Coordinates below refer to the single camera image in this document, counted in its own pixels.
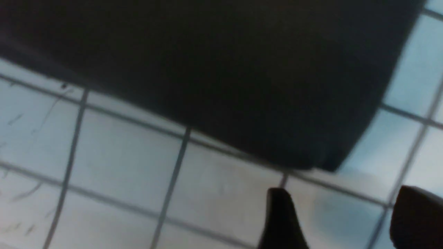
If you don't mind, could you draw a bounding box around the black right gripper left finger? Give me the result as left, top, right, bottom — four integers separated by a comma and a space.
258, 188, 309, 249

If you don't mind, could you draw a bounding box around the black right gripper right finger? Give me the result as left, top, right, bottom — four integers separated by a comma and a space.
389, 185, 443, 249

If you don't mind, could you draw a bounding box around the gray long sleeve shirt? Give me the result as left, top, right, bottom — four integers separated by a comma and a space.
1, 0, 425, 172

